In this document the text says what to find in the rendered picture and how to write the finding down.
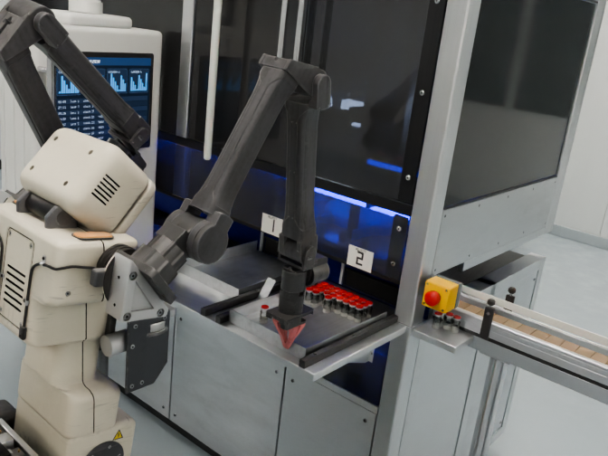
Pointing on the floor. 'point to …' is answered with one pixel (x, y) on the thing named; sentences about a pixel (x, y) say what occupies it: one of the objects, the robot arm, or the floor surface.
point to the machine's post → (426, 216)
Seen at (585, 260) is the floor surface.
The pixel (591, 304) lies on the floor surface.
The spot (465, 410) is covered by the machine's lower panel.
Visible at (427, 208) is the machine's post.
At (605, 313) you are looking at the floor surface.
